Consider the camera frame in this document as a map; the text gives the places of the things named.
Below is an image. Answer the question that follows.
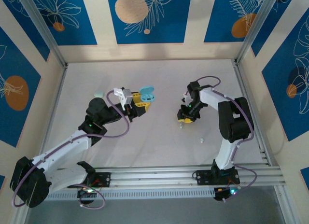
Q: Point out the blue earbud charging case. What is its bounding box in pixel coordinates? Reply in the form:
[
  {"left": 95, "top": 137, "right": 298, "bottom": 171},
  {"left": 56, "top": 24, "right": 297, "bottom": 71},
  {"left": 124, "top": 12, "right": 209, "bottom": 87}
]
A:
[{"left": 139, "top": 85, "right": 156, "bottom": 104}]

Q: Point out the black controller board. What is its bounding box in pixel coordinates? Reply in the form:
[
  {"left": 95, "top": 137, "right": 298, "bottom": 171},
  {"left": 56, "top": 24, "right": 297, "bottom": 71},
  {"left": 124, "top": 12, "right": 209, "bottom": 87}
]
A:
[
  {"left": 213, "top": 186, "right": 240, "bottom": 202},
  {"left": 76, "top": 187, "right": 98, "bottom": 206}
]

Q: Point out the purple cable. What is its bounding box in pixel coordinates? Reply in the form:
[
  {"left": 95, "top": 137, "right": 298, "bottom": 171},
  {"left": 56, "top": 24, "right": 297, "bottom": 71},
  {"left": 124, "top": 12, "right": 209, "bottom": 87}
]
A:
[
  {"left": 11, "top": 89, "right": 131, "bottom": 210},
  {"left": 184, "top": 75, "right": 257, "bottom": 203}
]

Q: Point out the aluminium side rail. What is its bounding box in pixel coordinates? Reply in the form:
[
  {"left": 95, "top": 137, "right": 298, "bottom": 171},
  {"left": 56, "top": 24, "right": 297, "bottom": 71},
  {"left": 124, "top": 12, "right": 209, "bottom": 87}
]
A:
[
  {"left": 232, "top": 59, "right": 297, "bottom": 224},
  {"left": 13, "top": 64, "right": 70, "bottom": 224}
]

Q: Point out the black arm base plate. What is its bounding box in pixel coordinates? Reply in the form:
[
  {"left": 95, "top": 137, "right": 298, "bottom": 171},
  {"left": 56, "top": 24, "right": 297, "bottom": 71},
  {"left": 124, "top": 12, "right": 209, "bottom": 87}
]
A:
[
  {"left": 84, "top": 172, "right": 112, "bottom": 188},
  {"left": 193, "top": 169, "right": 241, "bottom": 186}
]

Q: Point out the long aluminium base rail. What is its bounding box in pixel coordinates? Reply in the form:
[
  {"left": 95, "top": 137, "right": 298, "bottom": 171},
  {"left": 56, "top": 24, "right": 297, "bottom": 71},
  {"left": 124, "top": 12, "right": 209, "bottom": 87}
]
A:
[{"left": 55, "top": 162, "right": 283, "bottom": 188}]

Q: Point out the grey slotted cable duct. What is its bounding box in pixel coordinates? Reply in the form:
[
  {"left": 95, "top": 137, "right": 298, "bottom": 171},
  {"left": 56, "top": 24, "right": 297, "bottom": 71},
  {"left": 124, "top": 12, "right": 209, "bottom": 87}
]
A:
[{"left": 44, "top": 189, "right": 218, "bottom": 201}]

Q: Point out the aluminium frame post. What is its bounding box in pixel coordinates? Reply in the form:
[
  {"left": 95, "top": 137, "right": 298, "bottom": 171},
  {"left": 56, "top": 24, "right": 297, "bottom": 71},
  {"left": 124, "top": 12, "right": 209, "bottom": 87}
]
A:
[
  {"left": 17, "top": 0, "right": 69, "bottom": 69},
  {"left": 233, "top": 0, "right": 297, "bottom": 65}
]

